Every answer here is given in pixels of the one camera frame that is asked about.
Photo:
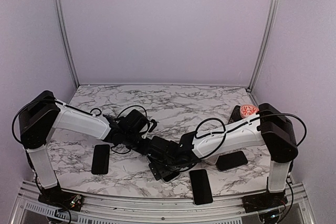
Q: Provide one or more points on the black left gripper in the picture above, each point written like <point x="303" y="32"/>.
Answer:
<point x="143" y="150"/>

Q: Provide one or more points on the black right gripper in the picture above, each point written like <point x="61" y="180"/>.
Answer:
<point x="158" y="171"/>

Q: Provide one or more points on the black phone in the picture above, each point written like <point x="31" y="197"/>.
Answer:
<point x="201" y="188"/>
<point x="231" y="160"/>
<point x="171" y="177"/>
<point x="100" y="161"/>

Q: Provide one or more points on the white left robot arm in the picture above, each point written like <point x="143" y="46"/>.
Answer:
<point x="39" y="118"/>

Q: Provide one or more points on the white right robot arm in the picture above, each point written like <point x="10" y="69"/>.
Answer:
<point x="266" y="127"/>

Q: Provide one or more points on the red white patterned bowl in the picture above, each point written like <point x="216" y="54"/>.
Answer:
<point x="247" y="109"/>

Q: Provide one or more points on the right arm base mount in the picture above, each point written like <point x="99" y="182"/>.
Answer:
<point x="264" y="201"/>

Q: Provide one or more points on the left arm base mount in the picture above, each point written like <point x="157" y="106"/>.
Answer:
<point x="57" y="197"/>

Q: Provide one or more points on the aluminium front rail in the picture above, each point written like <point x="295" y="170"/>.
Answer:
<point x="117" y="209"/>

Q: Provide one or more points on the aluminium right corner post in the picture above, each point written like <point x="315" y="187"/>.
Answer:
<point x="264" y="43"/>

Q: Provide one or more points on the aluminium corner post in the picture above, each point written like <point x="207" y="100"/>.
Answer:
<point x="65" y="42"/>
<point x="264" y="43"/>

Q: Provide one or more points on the aluminium left corner post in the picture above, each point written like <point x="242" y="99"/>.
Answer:
<point x="65" y="42"/>

